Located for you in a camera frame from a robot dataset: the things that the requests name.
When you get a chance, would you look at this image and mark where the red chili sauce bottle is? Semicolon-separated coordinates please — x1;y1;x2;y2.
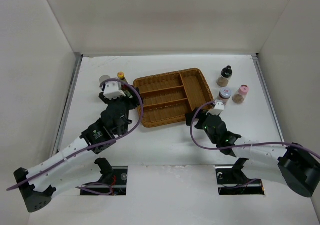
117;71;132;98

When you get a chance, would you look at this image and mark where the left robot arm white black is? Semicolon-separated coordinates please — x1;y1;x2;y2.
13;91;143;213

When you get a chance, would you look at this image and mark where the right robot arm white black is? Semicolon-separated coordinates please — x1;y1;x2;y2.
185;108;320;198

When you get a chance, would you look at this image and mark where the brown wicker divided tray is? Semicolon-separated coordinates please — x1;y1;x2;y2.
133;68;214;128

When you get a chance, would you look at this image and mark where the red label spice jar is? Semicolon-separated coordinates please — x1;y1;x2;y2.
217;86;232;105

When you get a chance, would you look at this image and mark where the pink cap spice shaker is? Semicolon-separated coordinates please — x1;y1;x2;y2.
232;85;250;105

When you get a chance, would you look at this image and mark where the silver lid blue jar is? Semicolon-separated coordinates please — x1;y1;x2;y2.
99;75;111;84

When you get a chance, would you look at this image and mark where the black cap pepper shaker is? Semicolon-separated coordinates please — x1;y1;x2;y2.
216;65;233;87

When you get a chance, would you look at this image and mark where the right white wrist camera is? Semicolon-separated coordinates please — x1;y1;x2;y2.
207;100;225;116

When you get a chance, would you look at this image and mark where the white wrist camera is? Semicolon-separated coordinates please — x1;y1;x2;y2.
207;100;225;116
102;81;126;100

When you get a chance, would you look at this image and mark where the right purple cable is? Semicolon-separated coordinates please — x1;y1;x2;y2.
190;100;320;161

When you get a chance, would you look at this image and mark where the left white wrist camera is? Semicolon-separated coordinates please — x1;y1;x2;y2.
102;81;126;100

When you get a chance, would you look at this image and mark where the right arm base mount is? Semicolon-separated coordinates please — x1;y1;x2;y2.
215;158;265;196

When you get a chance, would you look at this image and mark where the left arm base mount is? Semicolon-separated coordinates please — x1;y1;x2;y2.
79;158;129;196

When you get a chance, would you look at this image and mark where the aluminium table edge rail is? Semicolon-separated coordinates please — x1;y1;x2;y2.
50;52;84;157

